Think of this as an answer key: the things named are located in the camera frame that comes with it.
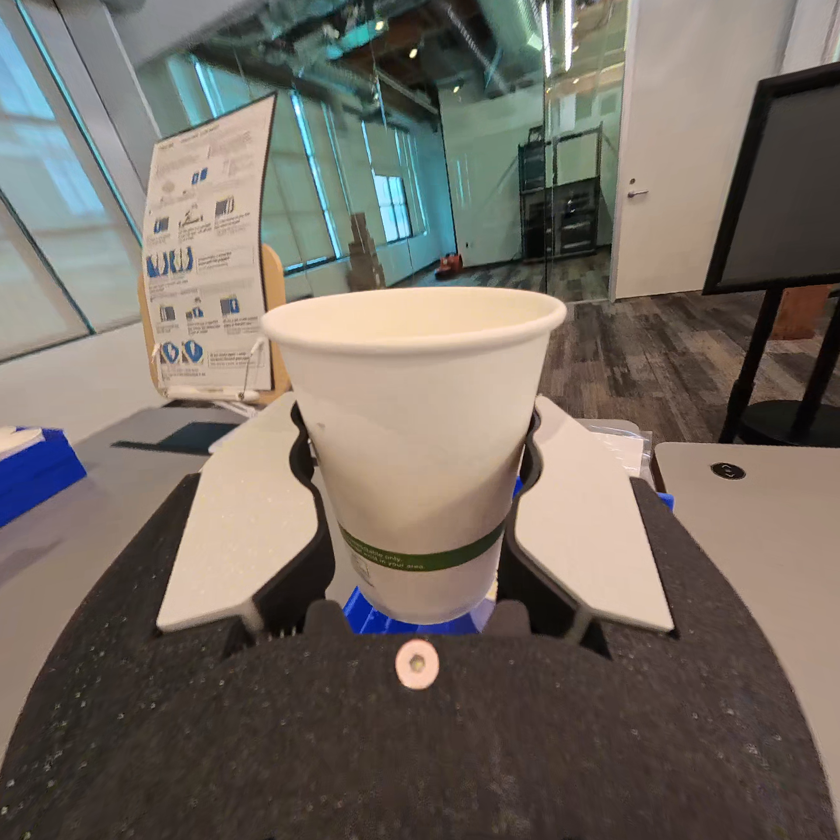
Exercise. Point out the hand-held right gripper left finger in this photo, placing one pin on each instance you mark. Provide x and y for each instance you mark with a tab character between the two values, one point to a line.
236	531

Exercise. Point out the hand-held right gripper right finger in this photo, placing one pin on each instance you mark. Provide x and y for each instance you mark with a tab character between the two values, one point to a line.
590	538

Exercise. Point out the blue plastic bin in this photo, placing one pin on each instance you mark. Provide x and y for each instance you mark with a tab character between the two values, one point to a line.
374	620
39	479

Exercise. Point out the white paper cup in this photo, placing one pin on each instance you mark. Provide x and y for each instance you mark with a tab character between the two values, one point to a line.
420	426
13	441

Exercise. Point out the laminated paper sheet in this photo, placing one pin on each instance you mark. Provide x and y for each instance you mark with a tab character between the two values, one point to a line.
617	446

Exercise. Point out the black flat plate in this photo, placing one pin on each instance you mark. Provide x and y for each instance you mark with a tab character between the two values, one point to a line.
177	436

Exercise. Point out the white stand base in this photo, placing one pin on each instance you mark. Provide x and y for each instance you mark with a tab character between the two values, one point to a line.
223	407

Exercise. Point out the wooden instruction board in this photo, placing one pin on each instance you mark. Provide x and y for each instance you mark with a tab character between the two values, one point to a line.
203	229

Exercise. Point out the stacked cardboard boxes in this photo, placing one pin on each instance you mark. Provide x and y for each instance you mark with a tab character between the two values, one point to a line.
366	256

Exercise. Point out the red floor blower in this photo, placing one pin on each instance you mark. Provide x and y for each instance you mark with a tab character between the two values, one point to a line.
451	266

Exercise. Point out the brown wooden table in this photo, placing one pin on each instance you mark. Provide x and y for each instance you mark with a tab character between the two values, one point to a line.
797	312

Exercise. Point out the black server rack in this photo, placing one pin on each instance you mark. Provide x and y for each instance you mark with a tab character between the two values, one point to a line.
558	197

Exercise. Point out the window with blinds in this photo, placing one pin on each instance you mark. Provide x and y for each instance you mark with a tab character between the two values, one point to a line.
394	207

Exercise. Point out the white door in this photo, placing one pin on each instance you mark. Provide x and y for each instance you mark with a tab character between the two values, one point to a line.
689	164

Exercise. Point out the glass partition window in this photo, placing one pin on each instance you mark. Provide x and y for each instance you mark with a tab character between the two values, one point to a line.
39	197

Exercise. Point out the black framed sign easel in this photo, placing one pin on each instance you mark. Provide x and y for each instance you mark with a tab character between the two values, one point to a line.
781	177

